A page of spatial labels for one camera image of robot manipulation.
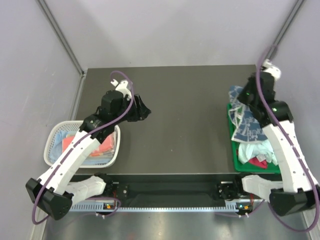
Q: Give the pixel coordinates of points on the aluminium frame post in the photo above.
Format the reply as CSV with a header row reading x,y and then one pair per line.
x,y
60,35
271,51

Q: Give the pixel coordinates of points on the white mint towel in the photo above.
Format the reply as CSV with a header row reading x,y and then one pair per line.
x,y
263,151

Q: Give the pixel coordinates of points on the pink bunny towel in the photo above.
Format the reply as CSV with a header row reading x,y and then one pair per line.
x,y
107,147

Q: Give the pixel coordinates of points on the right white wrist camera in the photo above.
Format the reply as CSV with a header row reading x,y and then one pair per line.
x,y
270,68

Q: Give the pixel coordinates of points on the grey slotted cable duct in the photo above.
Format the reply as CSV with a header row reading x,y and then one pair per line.
x,y
103,207

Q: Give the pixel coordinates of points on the blue white patterned towel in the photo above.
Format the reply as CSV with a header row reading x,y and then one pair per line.
x,y
246,128

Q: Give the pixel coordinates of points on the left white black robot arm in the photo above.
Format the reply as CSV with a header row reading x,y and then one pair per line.
x,y
53,191

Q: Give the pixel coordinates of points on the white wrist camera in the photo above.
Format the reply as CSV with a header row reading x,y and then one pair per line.
x,y
123,87
270,68

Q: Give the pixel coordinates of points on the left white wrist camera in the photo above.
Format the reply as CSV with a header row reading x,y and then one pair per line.
x,y
123,87

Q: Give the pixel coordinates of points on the green plastic bin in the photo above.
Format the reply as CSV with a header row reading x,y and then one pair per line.
x,y
247,167

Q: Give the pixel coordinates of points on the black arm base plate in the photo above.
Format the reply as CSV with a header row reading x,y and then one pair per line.
x,y
173,190

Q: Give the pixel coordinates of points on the right aluminium frame post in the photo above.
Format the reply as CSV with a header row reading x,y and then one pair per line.
x,y
271,51

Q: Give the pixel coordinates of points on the left aluminium frame post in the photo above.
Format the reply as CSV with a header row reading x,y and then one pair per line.
x,y
60,35

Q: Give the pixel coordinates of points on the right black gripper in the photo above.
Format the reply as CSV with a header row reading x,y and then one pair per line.
x,y
241,96

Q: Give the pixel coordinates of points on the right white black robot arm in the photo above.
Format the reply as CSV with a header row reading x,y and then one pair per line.
x,y
298,190

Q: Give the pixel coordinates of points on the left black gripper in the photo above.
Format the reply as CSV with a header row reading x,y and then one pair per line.
x,y
141,112

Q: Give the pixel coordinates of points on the white perforated plastic basket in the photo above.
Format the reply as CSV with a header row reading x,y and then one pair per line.
x,y
73,125

